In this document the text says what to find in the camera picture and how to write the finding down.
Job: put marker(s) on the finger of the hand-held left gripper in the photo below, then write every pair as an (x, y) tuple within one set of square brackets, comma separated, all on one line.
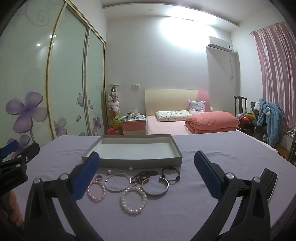
[(9, 147), (32, 149)]

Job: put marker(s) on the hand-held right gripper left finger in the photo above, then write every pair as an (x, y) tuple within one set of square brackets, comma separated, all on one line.
[(85, 178)]

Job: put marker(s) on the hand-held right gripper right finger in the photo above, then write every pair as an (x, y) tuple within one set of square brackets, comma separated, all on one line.
[(208, 176)]

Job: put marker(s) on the thin silver bangle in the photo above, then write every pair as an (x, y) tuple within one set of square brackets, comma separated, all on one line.
[(120, 174)]

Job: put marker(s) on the grey cardboard tray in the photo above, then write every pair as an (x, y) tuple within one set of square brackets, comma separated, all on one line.
[(134, 150)]

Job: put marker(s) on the wide silver cuff bangle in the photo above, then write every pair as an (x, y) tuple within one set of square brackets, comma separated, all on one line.
[(154, 193)]

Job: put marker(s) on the person's left hand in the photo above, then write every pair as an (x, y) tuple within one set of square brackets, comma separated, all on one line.
[(15, 206)]

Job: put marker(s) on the bin with red bag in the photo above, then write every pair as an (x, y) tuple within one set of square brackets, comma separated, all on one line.
[(113, 132)]

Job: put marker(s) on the folded pink quilt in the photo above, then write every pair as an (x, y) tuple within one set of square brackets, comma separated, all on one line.
[(212, 121)]

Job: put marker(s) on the black smartphone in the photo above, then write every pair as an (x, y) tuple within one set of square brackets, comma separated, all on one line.
[(270, 183)]

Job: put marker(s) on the bed with pink sheet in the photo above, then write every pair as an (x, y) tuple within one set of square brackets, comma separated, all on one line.
[(166, 126)]

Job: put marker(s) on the dark upholstered chair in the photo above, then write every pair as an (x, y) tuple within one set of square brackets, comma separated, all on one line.
[(254, 129)]

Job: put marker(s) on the colourful toy heap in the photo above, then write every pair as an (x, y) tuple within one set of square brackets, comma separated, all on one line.
[(246, 118)]

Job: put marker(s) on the small purple pillow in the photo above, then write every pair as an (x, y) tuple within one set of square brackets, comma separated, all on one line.
[(196, 107)]

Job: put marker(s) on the white patterned pillow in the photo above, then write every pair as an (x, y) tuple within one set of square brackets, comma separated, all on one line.
[(173, 115)]

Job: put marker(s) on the green booklet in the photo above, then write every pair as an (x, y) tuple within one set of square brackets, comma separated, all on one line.
[(122, 118)]

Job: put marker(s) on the pink and beige nightstand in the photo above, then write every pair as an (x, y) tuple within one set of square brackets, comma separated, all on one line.
[(134, 126)]

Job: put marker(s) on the dark wooden chair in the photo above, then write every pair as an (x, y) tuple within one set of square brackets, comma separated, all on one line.
[(236, 106)]

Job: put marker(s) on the plush toy tower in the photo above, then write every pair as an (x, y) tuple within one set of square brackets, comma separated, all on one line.
[(114, 104)]

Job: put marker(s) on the blue cloth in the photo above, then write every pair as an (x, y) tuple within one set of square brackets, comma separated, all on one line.
[(140, 117)]

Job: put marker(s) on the tissue box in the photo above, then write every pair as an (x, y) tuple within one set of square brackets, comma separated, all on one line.
[(136, 113)]

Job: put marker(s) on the white plush toy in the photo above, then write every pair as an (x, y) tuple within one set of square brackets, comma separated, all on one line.
[(256, 105)]

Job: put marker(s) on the beige and pink headboard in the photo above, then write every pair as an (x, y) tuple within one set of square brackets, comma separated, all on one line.
[(168, 99)]

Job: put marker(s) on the blue garment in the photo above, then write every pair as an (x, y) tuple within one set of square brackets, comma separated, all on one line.
[(270, 115)]

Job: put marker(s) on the flower print sliding wardrobe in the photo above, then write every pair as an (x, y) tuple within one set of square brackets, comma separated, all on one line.
[(69, 69)]

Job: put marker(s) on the white metal rack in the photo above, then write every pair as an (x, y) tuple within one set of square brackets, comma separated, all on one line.
[(291, 139)]

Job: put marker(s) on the pink curtain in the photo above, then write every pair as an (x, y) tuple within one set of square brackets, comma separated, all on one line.
[(277, 69)]

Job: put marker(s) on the white air conditioner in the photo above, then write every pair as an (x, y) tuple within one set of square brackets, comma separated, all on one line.
[(219, 42)]

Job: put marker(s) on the curtain rod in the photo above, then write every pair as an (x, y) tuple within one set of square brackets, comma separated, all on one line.
[(266, 27)]

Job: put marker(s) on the white wall socket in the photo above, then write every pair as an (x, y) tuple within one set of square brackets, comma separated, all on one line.
[(136, 86)]

